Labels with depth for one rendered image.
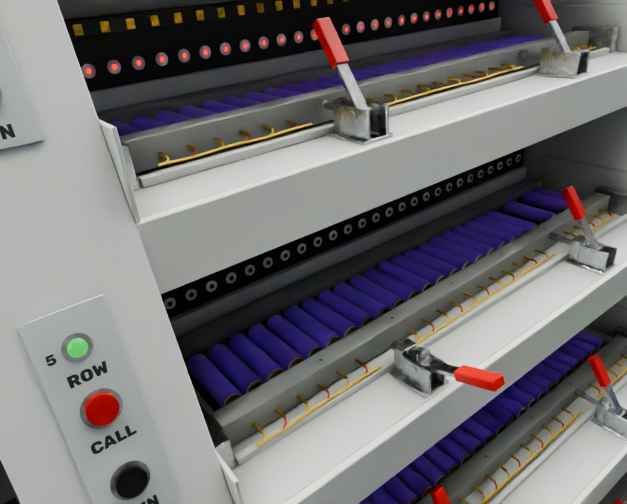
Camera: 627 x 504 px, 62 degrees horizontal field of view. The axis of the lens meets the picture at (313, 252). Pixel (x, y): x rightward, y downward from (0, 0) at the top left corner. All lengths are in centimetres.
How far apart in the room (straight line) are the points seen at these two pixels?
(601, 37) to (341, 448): 55
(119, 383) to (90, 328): 3
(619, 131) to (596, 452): 38
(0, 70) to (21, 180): 5
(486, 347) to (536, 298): 10
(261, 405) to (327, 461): 6
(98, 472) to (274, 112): 26
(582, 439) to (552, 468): 6
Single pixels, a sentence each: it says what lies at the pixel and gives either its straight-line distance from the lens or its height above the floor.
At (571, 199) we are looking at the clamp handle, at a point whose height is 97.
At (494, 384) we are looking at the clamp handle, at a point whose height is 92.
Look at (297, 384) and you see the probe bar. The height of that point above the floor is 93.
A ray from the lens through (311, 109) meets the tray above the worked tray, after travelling 42.
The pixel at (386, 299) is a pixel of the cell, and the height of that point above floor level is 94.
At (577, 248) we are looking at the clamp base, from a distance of 62.
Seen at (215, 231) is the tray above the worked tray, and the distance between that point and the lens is 30.
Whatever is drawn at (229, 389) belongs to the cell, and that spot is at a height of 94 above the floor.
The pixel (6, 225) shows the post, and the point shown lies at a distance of 28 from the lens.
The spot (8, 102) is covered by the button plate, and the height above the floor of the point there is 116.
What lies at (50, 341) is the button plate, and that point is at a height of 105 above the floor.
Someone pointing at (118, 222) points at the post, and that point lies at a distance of 28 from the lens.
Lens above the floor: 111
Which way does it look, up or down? 13 degrees down
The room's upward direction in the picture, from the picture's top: 15 degrees counter-clockwise
